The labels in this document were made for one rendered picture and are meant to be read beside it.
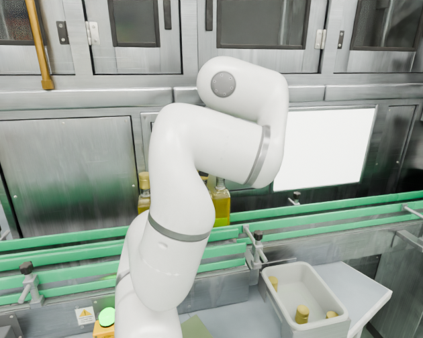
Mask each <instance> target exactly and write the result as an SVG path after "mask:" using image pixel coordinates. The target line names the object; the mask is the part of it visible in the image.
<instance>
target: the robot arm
mask: <svg viewBox="0 0 423 338"><path fill-rule="evenodd" d="M197 92H198V94H199V96H200V98H201V100H202V101H203V102H204V103H205V104H206V106H205V107H200V106H197V105H191V104H186V103H171V104H169V105H167V106H165V107H164V108H163V109H161V111H160V112H159V114H158V116H157V117H156V120H155V122H154V126H153V128H152V133H151V136H150V144H149V151H148V171H149V179H150V200H151V204H150V209H149V210H147V211H144V212H143V213H141V214H139V215H138V216H137V217H136V218H135V219H134V220H133V221H132V223H131V225H130V226H129V228H128V231H127V233H126V238H125V241H124V246H123V249H122V254H121V258H120V263H119V266H118V270H117V276H116V281H115V314H114V338H183V335H182V330H181V324H180V321H179V316H178V312H177V306H178V305H179V304H180V303H182V301H183V300H184V299H185V297H186V296H187V295H188V293H189V291H190V289H191V287H192V285H193V282H194V279H195V276H196V273H197V270H198V268H199V265H200V261H201V258H202V255H203V253H204V250H205V247H206V244H207V241H208V239H209V235H210V233H211V231H212V228H213V226H214V223H215V219H216V212H215V209H214V204H213V202H212V199H211V197H210V195H209V192H208V190H207V188H206V186H205V184H204V183H203V180H202V179H201V177H200V176H204V177H208V175H209V174H211V175H213V176H217V177H220V178H224V179H226V180H231V181H233V182H237V183H240V184H243V185H245V186H249V187H251V188H263V187H266V186H267V185H268V184H270V183H271V182H272V181H273V180H274V179H275V177H276V176H277V174H278V172H279V171H280V167H281V165H282V162H283V157H284V151H285V136H286V129H287V118H288V110H289V88H288V85H287V81H286V80H285V77H284V76H283V75H282V74H280V73H279V72H276V71H274V70H270V69H268V68H264V67H262V66H258V65H256V64H252V63H249V62H246V61H243V60H240V59H237V58H234V57H230V56H217V57H215V58H212V59H210V60H208V61H207V62H206V63H205V64H204V65H203V66H202V67H201V69H200V71H199V73H198V75H197ZM230 115H232V116H235V117H238V118H241V119H245V120H247V121H251V122H253V123H257V124H253V123H250V122H247V121H244V120H241V119H237V118H235V117H232V116H230ZM197 171H199V172H197Z"/></svg>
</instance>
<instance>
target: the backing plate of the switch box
mask: <svg viewBox="0 0 423 338"><path fill-rule="evenodd" d="M9 325H11V327H12V329H13V332H14V334H15V337H16V338H24V336H23V333H22V331H21V328H20V325H19V323H18V320H17V317H16V315H15V313H9V314H5V315H0V327H5V326H9Z"/></svg>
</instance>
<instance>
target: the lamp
mask: <svg viewBox="0 0 423 338"><path fill-rule="evenodd" d="M114 314H115V309H114V308H111V307H109V308H105V309H103V310H102V311H101V313H100V315H99V324H100V326H101V327H103V328H108V327H111V326H113V325H114Z"/></svg>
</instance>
